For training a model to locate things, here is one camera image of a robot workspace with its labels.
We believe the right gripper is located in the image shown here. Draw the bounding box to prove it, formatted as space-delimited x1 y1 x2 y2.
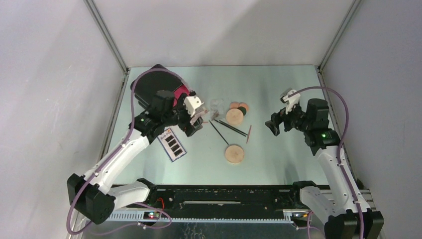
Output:
264 100 311 136

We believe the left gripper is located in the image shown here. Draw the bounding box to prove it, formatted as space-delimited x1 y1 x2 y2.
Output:
163 93 203 136

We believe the black thin brush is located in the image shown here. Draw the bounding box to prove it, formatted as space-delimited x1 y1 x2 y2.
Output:
213 119 247 137

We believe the black mascara wand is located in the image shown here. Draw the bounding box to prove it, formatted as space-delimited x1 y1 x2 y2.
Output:
218 120 248 136

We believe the black pink drawer organizer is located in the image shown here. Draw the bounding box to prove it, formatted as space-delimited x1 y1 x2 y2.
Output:
130 64 196 109

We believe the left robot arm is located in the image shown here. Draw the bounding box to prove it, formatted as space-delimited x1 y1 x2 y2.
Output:
67 90 203 225

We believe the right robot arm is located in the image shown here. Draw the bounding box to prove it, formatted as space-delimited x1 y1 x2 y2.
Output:
265 99 384 239

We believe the false eyelash case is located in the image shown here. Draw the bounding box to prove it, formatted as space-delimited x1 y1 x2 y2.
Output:
193 104 209 121

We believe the clear bag of clips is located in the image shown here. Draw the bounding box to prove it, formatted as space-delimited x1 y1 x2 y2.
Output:
210 99 224 120

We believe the bob pin card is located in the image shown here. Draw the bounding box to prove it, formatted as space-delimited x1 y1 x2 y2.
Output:
157 127 187 162

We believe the dark green round sponge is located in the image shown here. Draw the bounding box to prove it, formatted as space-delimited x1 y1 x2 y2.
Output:
237 107 247 116

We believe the orange round sponge right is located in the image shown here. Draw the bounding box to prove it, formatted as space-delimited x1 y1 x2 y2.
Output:
239 103 249 112

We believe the orange round sponge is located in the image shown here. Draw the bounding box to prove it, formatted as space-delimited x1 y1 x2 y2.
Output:
229 102 240 110
239 103 249 112

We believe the large beige sponge upper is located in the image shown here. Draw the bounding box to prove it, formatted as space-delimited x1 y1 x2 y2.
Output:
225 109 244 126

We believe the orange round sponge left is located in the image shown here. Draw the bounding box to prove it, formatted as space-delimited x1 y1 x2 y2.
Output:
229 102 240 110

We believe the beige round sponge lower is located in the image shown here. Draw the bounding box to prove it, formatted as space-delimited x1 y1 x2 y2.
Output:
224 144 245 164

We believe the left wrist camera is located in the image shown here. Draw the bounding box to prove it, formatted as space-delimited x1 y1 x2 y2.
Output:
183 96 203 118

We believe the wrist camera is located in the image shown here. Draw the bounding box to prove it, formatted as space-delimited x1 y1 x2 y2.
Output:
183 96 203 118
280 88 301 115

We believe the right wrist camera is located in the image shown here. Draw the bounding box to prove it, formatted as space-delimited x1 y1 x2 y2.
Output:
280 88 301 115

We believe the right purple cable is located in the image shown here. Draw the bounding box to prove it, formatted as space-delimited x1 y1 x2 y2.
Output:
287 86 367 239

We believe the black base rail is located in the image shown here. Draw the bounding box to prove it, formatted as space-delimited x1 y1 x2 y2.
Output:
125 179 325 221

